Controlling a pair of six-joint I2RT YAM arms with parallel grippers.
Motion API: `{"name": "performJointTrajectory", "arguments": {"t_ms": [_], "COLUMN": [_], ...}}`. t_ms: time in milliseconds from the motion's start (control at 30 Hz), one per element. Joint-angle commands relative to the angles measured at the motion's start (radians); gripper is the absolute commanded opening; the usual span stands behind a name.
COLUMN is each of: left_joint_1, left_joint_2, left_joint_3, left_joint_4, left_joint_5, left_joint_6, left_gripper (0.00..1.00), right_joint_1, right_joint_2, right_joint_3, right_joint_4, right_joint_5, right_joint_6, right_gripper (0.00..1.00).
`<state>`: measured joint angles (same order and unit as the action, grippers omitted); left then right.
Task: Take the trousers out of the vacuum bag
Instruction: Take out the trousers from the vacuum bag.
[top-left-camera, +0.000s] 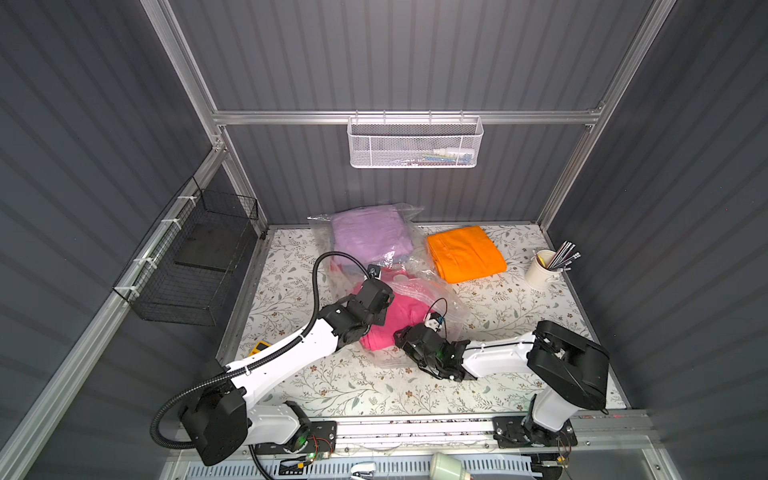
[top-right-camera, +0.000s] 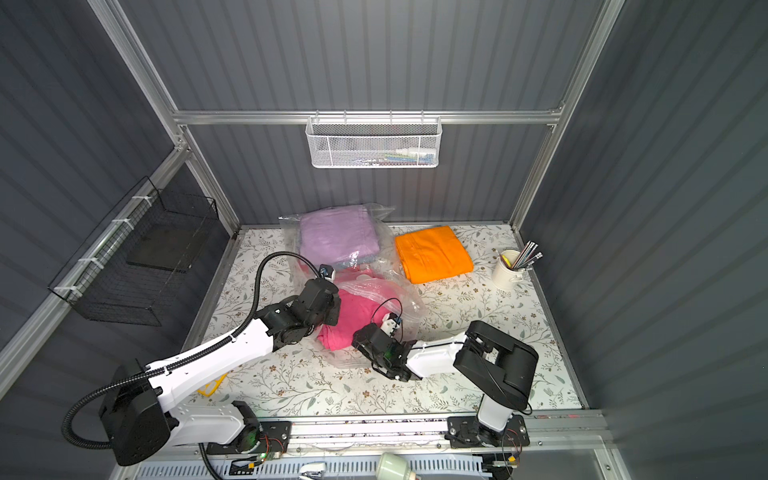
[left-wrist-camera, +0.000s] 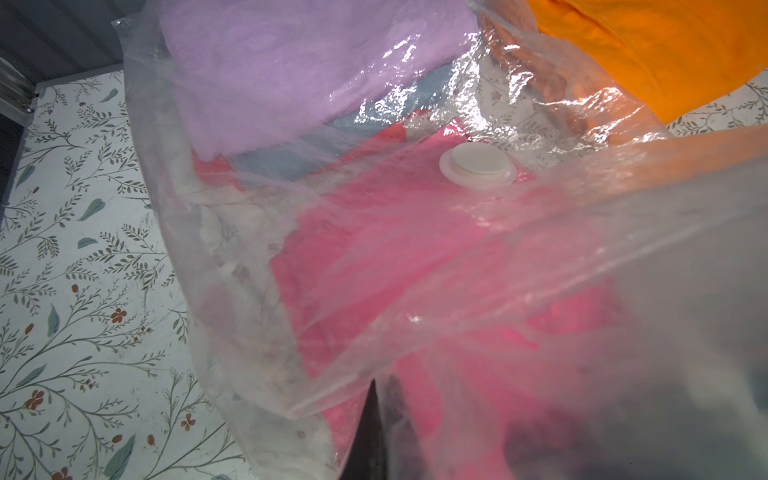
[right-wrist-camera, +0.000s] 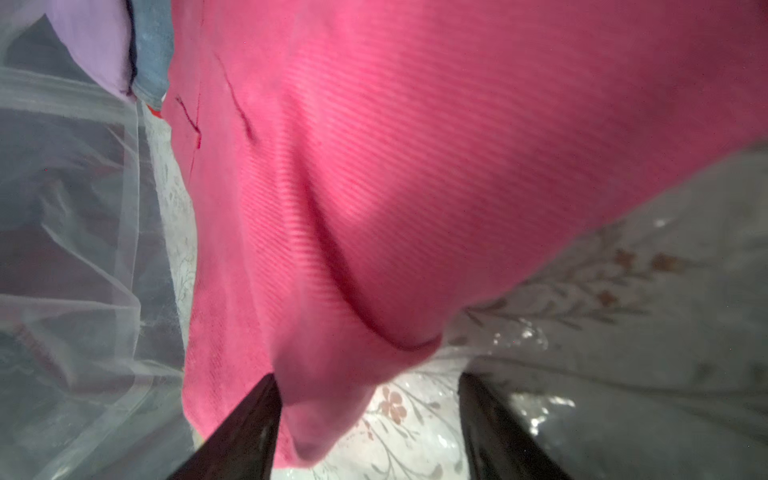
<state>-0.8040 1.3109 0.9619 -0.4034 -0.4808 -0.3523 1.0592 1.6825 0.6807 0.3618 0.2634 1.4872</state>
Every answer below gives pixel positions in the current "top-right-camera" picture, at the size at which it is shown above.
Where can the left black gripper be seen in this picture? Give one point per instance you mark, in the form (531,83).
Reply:
(327,298)

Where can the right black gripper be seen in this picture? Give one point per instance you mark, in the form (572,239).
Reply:
(367,339)

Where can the pink cloth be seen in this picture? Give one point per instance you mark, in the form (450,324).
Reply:
(362,293)

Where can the clear plastic vacuum bag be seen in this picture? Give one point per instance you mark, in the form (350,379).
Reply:
(386,263)

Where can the orange trousers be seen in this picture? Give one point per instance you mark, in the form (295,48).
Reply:
(432,254)

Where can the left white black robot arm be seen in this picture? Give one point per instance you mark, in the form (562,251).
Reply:
(142,418)

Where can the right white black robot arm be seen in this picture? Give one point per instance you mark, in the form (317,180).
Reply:
(501,366)

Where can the folded purple cloth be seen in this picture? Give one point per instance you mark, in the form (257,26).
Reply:
(339,235)

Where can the floral table mat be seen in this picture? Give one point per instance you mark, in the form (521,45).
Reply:
(297,382)

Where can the pale green lamp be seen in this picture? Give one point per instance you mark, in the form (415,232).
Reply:
(394,467)

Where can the white pen cup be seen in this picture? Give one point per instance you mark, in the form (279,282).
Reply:
(503,276)

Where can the yellow object on mat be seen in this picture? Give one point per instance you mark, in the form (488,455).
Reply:
(209,389)

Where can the items in white basket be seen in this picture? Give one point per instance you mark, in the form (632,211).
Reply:
(397,158)

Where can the bundle of pens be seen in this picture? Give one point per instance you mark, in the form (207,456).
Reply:
(527,256)

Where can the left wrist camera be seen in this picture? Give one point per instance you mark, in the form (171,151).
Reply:
(326,271)

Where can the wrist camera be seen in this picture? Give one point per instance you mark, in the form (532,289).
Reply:
(326,271)
(391,324)

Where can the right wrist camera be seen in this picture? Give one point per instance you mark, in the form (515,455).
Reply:
(391,324)

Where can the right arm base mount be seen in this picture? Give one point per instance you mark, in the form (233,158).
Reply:
(468,432)

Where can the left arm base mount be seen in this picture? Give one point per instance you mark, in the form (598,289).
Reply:
(270,437)

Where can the white wire mesh basket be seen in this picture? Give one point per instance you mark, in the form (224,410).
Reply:
(331,143)

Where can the black wire mesh basket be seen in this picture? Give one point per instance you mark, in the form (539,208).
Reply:
(132,272)

